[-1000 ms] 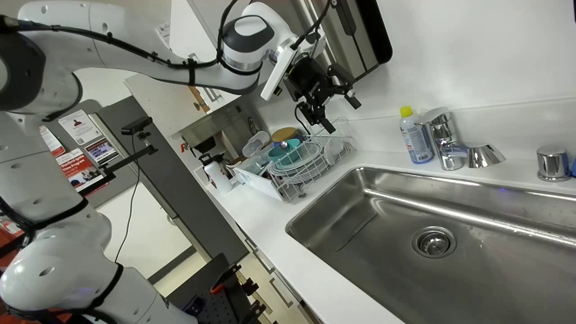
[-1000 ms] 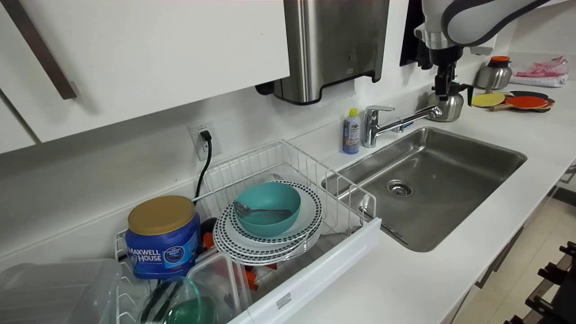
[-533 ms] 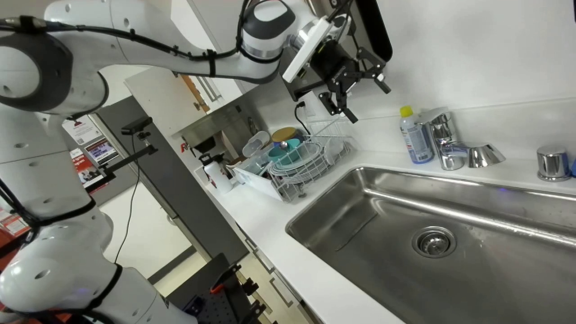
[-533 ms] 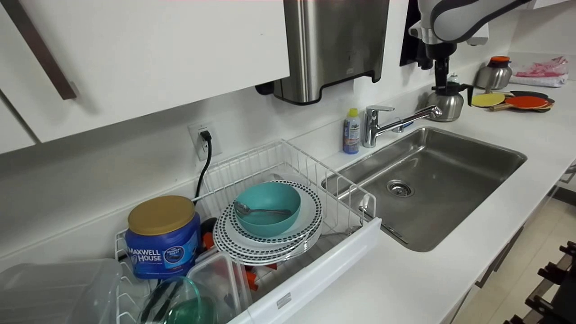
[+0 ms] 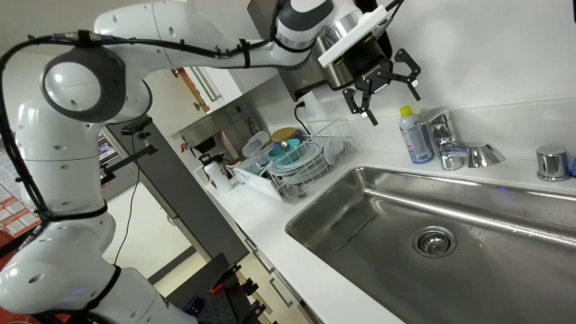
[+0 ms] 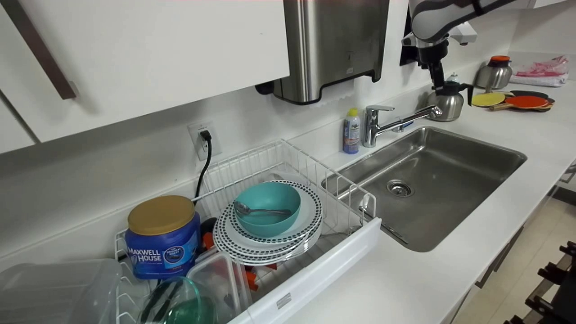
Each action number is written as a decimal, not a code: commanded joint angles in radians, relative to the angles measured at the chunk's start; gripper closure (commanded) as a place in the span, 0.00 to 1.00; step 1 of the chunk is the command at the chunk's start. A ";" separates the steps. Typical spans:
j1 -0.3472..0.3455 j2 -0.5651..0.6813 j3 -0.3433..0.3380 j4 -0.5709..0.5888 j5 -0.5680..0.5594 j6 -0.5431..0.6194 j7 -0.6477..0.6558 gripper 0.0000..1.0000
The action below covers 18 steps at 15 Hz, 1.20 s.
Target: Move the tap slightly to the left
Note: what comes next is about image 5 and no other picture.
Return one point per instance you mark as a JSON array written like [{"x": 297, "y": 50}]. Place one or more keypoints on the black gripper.
[{"x": 369, "y": 59}]

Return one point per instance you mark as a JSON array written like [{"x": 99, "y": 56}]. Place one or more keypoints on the chrome sink tap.
[{"x": 450, "y": 156}]

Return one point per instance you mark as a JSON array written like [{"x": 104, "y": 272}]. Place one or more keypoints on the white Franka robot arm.
[{"x": 72, "y": 180}]

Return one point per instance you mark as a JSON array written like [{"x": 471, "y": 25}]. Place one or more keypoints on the brown round lid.
[{"x": 284, "y": 133}]

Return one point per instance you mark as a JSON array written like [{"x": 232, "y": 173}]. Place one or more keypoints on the teal bowl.
[{"x": 286, "y": 155}]

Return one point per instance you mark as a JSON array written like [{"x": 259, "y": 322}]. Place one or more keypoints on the clear plastic container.
[{"x": 254, "y": 144}]

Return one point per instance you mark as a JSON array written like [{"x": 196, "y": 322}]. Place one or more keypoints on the grey countertop appliance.
[{"x": 234, "y": 128}]

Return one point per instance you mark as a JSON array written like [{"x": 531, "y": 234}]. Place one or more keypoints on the white drainboard tray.
[{"x": 252, "y": 182}]

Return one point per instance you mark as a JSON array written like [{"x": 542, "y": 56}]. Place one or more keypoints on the round metal sink drain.
[{"x": 434, "y": 241}]

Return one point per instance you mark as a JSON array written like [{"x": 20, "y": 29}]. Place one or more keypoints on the chrome cylinder cap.
[{"x": 551, "y": 162}]

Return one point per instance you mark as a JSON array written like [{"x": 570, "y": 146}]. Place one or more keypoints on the black coffee maker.
[{"x": 209, "y": 146}]

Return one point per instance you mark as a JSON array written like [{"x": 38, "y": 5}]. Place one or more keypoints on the stainless steel sink basin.
[{"x": 371, "y": 270}]

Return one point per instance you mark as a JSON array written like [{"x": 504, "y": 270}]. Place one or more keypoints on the small blue object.
[{"x": 572, "y": 167}]

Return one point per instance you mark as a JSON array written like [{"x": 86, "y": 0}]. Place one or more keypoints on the beige base cabinet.
[{"x": 263, "y": 281}]

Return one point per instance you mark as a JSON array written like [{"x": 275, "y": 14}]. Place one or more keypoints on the red black clamp tool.
[{"x": 216, "y": 288}]

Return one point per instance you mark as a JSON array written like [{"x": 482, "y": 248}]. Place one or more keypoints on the black perforated breadboard table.
[{"x": 203, "y": 299}]

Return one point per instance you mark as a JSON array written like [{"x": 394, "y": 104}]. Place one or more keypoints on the white wall cabinet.
[{"x": 221, "y": 83}]

